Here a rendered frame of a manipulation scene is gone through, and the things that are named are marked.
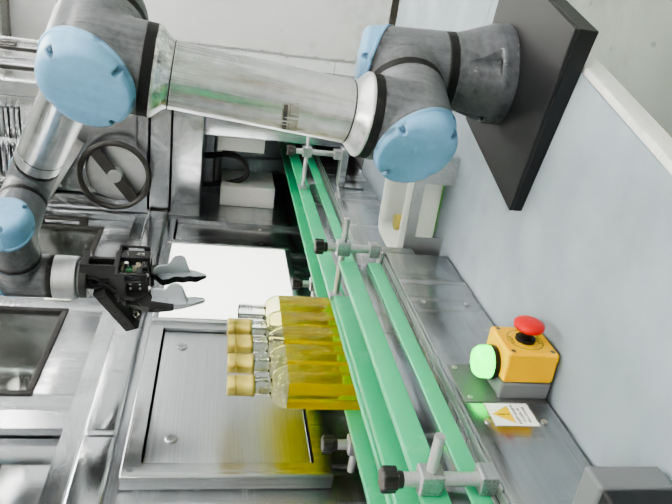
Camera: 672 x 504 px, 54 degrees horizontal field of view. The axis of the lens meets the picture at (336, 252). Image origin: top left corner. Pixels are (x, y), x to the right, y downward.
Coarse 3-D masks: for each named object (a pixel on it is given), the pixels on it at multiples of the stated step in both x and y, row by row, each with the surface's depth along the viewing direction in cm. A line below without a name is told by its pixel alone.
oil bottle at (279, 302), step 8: (272, 296) 129; (280, 296) 129; (288, 296) 129; (296, 296) 130; (304, 296) 130; (264, 304) 128; (272, 304) 126; (280, 304) 126; (288, 304) 126; (296, 304) 127; (304, 304) 127; (312, 304) 127; (320, 304) 128; (328, 304) 128; (264, 312) 126; (264, 320) 127
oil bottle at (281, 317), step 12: (276, 312) 123; (288, 312) 124; (300, 312) 124; (312, 312) 125; (324, 312) 125; (276, 324) 120; (288, 324) 120; (300, 324) 120; (312, 324) 121; (324, 324) 121; (264, 336) 122
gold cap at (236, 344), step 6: (228, 336) 115; (234, 336) 115; (240, 336) 116; (246, 336) 116; (252, 336) 116; (228, 342) 115; (234, 342) 115; (240, 342) 115; (246, 342) 115; (252, 342) 115; (228, 348) 115; (234, 348) 115; (240, 348) 115; (246, 348) 115; (252, 348) 115
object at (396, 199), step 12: (384, 192) 142; (396, 192) 142; (408, 192) 125; (384, 204) 143; (396, 204) 143; (408, 204) 126; (384, 216) 144; (384, 228) 143; (384, 240) 139; (396, 240) 138
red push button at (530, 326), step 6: (516, 318) 85; (522, 318) 85; (528, 318) 85; (534, 318) 86; (516, 324) 84; (522, 324) 84; (528, 324) 84; (534, 324) 84; (540, 324) 84; (522, 330) 84; (528, 330) 83; (534, 330) 83; (540, 330) 84; (522, 336) 85; (528, 336) 85
